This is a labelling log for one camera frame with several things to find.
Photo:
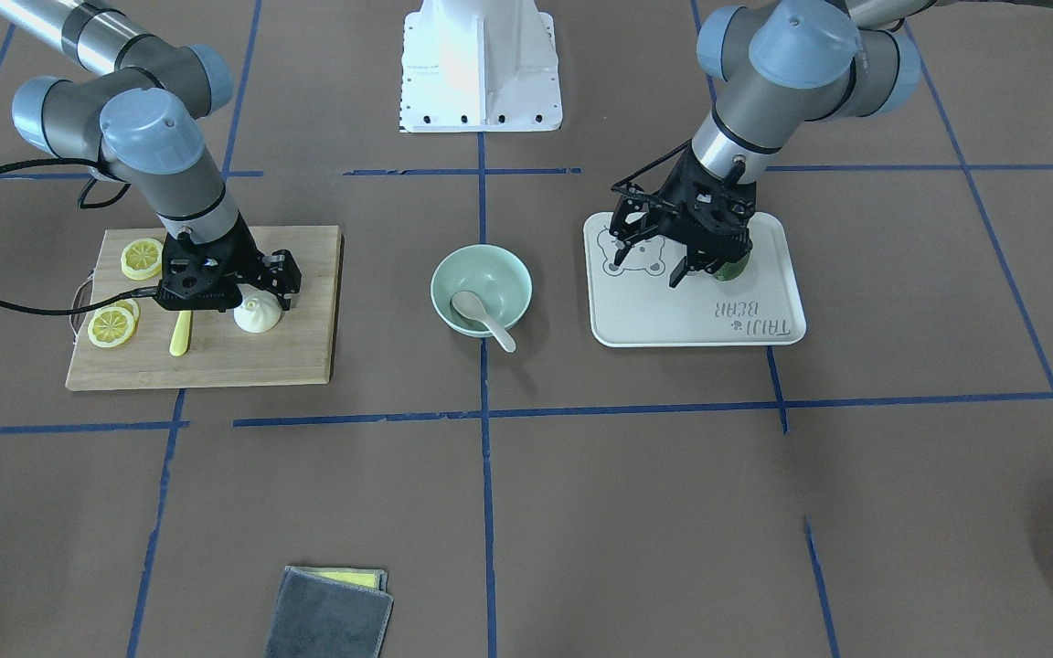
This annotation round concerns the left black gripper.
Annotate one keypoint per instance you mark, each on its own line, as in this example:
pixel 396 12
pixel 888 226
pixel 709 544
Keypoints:
pixel 678 190

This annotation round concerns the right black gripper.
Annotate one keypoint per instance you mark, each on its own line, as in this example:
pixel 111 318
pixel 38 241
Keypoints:
pixel 247 259

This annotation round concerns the white ceramic spoon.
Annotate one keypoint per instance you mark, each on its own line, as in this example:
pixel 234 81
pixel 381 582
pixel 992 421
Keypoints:
pixel 469 305

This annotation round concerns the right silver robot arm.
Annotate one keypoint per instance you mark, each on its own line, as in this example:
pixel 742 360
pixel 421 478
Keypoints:
pixel 136 123

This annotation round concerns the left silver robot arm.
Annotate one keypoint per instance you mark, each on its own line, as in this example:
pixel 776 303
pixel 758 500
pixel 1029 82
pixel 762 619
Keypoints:
pixel 782 64

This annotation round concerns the light green ceramic bowl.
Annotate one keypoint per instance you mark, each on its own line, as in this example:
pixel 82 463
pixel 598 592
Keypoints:
pixel 496 275

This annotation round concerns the green avocado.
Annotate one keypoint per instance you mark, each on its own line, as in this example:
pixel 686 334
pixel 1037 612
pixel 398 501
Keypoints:
pixel 730 271

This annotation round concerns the lemon slice upper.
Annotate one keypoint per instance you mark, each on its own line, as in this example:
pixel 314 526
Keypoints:
pixel 141 259

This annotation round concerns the lemon slice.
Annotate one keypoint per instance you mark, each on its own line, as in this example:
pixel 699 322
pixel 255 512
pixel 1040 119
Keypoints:
pixel 112 326
pixel 141 259

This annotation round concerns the yellow plastic knife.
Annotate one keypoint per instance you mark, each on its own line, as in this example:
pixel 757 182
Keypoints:
pixel 181 335

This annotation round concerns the lemon slice lower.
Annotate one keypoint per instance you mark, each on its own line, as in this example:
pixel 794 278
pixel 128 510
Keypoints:
pixel 112 326

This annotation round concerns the wooden cutting board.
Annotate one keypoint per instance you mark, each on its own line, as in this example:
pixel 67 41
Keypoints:
pixel 297 351

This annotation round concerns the white bear serving tray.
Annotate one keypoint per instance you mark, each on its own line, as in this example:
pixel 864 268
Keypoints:
pixel 632 305

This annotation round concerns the yellow sponge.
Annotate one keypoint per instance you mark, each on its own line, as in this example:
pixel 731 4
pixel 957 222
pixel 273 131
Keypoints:
pixel 365 578

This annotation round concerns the grey folded cloth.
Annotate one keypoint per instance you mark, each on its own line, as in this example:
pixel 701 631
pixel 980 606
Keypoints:
pixel 320 617

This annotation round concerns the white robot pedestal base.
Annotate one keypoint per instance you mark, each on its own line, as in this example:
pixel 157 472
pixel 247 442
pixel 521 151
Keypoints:
pixel 479 67

